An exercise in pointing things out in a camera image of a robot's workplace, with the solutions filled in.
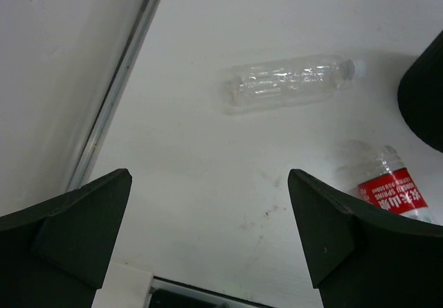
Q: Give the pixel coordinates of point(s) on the red label plastic bottle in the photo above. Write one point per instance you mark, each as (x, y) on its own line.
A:
(377, 175)

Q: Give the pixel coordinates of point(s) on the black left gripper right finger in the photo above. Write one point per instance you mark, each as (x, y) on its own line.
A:
(359, 255)

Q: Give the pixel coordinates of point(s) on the aluminium table edge rail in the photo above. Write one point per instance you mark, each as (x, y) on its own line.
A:
(115, 88)

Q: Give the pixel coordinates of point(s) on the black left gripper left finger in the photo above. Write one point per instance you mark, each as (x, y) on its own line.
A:
(57, 252)

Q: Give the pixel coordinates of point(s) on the clear unlabelled plastic bottle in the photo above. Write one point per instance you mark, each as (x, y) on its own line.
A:
(288, 82)

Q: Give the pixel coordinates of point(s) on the black ribbed plastic bin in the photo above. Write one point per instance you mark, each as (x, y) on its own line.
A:
(419, 95)

